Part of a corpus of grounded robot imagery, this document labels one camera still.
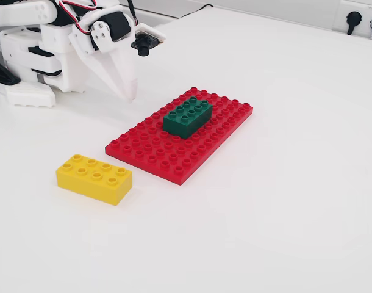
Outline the yellow lego brick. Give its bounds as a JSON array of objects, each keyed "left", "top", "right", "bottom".
[{"left": 55, "top": 153, "right": 134, "bottom": 207}]

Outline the white wall socket strip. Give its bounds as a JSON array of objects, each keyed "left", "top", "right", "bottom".
[{"left": 332, "top": 0, "right": 372, "bottom": 42}]

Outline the black power plug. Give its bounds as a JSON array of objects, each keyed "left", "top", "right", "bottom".
[{"left": 346, "top": 11, "right": 362, "bottom": 35}]

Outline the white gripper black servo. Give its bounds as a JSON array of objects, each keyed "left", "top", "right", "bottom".
[{"left": 68, "top": 5, "right": 139, "bottom": 104}]

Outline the thin black cable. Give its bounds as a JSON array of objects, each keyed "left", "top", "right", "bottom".
[{"left": 170, "top": 3, "right": 213, "bottom": 20}]

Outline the red lego baseplate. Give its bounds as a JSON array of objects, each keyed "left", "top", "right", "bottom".
[{"left": 105, "top": 87, "right": 254, "bottom": 186}]

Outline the red white black servo wire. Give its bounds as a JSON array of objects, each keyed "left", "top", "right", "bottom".
[{"left": 59, "top": 0, "right": 98, "bottom": 35}]

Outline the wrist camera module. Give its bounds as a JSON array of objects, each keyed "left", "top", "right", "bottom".
[{"left": 131, "top": 23, "right": 167, "bottom": 57}]

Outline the thick black camera cable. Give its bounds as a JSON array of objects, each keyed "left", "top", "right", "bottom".
[{"left": 127, "top": 0, "right": 138, "bottom": 25}]

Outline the green lego brick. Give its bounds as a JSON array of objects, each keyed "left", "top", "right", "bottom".
[{"left": 162, "top": 96, "right": 213, "bottom": 140}]

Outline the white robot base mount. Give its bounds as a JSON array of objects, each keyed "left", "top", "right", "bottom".
[{"left": 0, "top": 79, "right": 56, "bottom": 108}]

